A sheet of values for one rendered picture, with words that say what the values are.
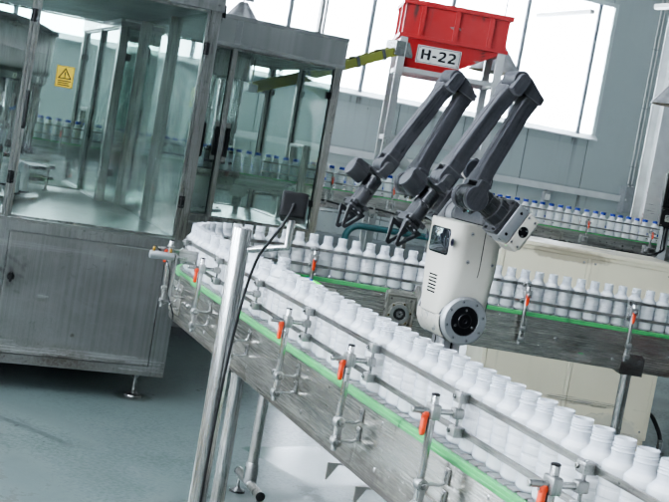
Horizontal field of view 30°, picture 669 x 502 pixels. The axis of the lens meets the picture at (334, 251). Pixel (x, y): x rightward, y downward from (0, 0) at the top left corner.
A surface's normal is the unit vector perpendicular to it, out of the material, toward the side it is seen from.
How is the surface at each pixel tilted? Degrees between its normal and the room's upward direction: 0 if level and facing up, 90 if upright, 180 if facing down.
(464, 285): 101
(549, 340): 90
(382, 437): 90
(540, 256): 90
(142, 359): 90
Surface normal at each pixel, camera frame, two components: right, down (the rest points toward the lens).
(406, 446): -0.92, -0.12
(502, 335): 0.04, 0.09
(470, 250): 0.35, 0.14
